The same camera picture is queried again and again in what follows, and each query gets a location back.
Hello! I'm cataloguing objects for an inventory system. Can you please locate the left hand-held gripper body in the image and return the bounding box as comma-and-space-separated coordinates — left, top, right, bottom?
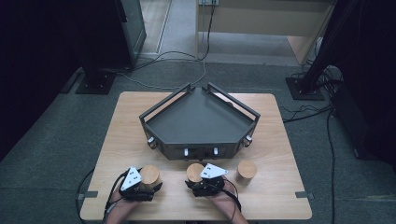
119, 166, 157, 203

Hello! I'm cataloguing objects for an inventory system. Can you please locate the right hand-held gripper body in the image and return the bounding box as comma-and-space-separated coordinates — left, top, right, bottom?
190, 162, 229, 198

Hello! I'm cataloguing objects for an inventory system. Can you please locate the glass jar with wooden lid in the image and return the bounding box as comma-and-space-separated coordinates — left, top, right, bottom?
138, 164, 163, 192
185, 162, 205, 185
235, 160, 259, 187

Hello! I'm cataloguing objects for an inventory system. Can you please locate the dark grey corner rack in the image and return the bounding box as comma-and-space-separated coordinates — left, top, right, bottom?
138, 81, 262, 161

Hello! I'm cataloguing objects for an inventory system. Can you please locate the person's right hand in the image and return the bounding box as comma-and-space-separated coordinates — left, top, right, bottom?
205, 180, 241, 216

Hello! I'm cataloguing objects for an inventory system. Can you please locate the person's left hand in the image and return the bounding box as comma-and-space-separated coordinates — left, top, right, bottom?
109, 189, 148, 214

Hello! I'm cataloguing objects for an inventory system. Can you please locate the grey tape piece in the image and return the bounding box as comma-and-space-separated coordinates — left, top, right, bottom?
76, 190, 99, 201
294, 190, 316, 201

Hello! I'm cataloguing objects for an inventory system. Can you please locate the dark cabinet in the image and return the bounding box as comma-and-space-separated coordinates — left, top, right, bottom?
113, 0, 148, 70

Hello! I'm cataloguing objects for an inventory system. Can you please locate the black box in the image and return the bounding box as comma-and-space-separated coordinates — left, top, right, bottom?
329, 83, 375, 161

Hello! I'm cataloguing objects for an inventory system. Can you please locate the beige wooden desk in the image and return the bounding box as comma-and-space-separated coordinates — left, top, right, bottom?
194, 0, 336, 66

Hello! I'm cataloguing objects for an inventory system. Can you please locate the black stand pole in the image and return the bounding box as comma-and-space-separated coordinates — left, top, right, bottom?
303, 0, 357, 91

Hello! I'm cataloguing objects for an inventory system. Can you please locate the left hand-held gripper cable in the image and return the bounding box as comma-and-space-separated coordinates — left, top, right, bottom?
75, 167, 129, 224

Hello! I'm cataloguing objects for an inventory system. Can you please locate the hand-held gripper cable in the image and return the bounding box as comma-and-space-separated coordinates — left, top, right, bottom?
75, 167, 129, 224
221, 176, 244, 224

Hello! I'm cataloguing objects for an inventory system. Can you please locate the right hand-held gripper cable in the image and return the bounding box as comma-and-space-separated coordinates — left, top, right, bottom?
221, 176, 244, 224

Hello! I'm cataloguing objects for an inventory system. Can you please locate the black stand base plate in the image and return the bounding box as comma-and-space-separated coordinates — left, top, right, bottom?
285, 77, 326, 102
75, 70, 117, 95

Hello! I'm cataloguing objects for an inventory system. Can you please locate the grey floor cable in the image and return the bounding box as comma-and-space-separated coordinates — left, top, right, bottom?
102, 59, 207, 91

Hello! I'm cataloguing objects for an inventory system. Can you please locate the tangled black floor cable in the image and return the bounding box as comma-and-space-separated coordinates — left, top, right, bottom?
279, 104, 334, 124

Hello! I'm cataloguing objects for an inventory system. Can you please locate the long black floor cable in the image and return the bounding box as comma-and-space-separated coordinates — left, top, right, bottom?
325, 108, 338, 224

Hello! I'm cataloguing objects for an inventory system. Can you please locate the bundle of black cables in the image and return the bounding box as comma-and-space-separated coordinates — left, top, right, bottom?
291, 57, 345, 95

